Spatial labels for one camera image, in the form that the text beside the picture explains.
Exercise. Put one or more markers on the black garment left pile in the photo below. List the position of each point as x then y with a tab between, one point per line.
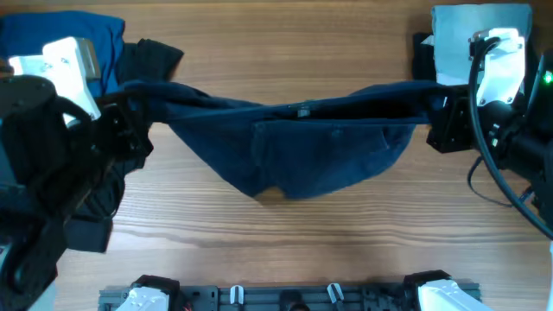
147	58

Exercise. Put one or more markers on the bright blue garment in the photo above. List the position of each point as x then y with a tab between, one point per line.
27	33

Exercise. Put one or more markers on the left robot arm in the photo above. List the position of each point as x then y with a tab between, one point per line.
62	178

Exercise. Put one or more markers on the navy blue shorts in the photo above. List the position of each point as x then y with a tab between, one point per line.
305	149

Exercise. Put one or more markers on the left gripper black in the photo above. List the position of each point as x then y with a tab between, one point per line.
128	130

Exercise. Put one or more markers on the folded light blue jeans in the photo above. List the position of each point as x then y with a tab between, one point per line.
454	25

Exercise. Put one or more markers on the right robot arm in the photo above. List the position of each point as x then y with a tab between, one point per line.
512	135

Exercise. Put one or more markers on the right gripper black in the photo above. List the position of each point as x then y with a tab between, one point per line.
452	119

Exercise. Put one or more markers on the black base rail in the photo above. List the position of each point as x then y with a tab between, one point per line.
424	291

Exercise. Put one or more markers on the black garment under jeans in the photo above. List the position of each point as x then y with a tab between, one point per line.
423	64

